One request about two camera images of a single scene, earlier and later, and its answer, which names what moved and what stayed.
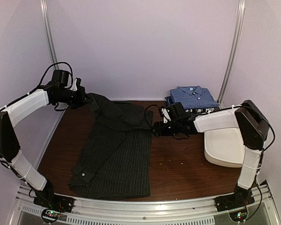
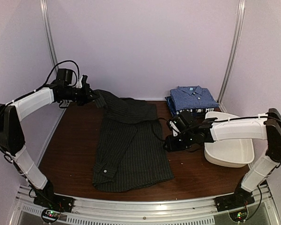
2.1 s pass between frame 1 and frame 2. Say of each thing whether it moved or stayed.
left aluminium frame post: stayed
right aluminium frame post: stayed
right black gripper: moved
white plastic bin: stayed
